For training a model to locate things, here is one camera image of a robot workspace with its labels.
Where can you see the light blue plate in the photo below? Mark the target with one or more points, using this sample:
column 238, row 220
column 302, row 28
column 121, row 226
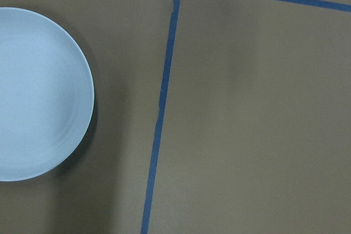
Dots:
column 47, row 94

